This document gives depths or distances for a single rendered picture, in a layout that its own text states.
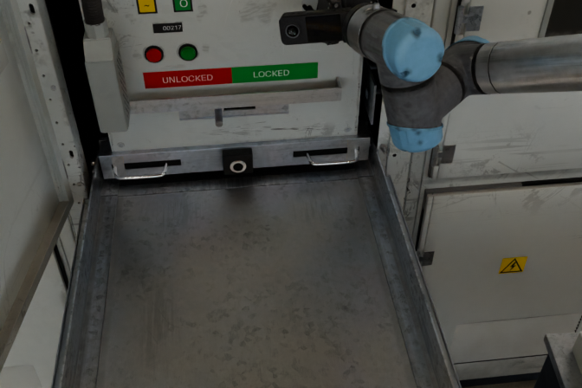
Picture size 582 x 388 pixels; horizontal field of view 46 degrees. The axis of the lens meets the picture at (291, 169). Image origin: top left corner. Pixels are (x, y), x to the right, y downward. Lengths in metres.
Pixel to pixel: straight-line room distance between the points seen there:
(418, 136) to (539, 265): 0.84
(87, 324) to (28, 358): 0.63
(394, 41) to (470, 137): 0.53
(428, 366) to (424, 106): 0.42
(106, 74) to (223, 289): 0.41
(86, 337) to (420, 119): 0.63
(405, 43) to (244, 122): 0.53
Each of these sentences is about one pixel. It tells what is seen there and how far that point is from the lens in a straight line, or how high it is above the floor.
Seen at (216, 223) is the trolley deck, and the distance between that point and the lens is 1.32.
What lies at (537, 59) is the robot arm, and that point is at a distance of 0.98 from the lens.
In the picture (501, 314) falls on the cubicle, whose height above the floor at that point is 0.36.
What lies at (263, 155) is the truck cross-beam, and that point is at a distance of 1.38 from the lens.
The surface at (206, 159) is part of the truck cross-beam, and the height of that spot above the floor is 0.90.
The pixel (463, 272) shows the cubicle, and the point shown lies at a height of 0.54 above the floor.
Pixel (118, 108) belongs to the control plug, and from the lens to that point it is 1.19.
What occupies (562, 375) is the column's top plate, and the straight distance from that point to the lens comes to 1.31.
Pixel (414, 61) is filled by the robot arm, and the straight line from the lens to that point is 0.90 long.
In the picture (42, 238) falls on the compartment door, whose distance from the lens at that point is 1.37.
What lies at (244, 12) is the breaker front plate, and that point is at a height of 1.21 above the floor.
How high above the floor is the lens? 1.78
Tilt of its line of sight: 41 degrees down
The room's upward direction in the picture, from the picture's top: straight up
